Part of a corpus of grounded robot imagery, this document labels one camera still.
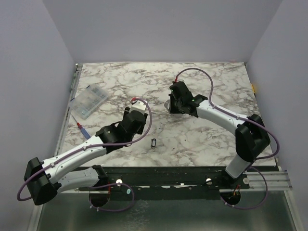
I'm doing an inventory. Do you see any key with black tag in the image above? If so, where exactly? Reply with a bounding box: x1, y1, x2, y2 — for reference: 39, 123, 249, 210
151, 138, 157, 148

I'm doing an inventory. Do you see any silver metal keyring holder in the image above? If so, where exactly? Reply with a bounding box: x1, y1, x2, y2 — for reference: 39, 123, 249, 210
164, 100, 170, 111

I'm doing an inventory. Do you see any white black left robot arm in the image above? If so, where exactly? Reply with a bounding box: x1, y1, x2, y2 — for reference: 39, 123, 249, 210
22, 106, 153, 205

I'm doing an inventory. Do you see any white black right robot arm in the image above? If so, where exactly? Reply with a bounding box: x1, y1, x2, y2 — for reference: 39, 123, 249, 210
169, 81, 270, 188

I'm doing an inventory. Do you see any clear plastic screw organizer box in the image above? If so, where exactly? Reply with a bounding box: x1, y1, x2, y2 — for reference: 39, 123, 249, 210
70, 84, 109, 120

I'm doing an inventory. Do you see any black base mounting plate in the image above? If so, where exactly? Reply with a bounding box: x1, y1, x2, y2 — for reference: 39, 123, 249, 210
90, 165, 249, 201

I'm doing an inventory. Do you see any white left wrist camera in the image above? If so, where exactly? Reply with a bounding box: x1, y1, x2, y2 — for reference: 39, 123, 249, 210
129, 101, 147, 115

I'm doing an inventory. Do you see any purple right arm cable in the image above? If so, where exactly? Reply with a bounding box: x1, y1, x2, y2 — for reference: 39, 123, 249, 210
175, 68, 280, 209

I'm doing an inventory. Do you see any blue red handled screwdriver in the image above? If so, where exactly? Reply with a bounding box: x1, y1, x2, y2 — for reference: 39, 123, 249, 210
71, 115, 91, 140

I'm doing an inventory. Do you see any aluminium rail left edge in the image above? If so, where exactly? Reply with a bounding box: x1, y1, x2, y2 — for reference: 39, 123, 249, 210
53, 63, 83, 156

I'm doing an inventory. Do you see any aluminium rail right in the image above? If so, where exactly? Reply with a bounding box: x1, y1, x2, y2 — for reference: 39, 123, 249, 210
243, 164, 293, 191

